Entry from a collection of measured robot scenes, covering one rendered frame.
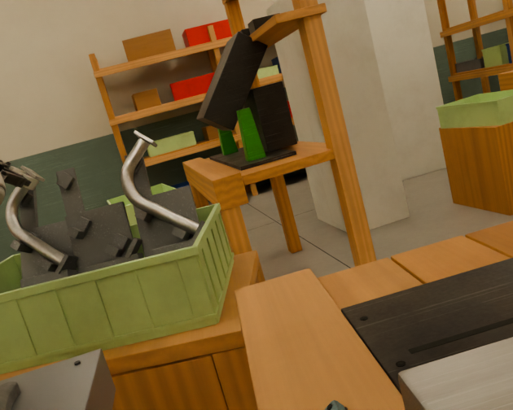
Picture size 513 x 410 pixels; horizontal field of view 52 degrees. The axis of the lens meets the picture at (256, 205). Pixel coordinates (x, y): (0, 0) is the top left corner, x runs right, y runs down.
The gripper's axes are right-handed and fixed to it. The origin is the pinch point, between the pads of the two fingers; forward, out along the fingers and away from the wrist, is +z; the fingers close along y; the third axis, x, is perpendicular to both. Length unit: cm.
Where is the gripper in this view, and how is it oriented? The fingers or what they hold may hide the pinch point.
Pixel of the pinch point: (22, 178)
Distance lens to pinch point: 146.7
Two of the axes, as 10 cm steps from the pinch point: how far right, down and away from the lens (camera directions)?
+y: -8.0, -5.2, 3.0
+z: 2.2, 2.1, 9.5
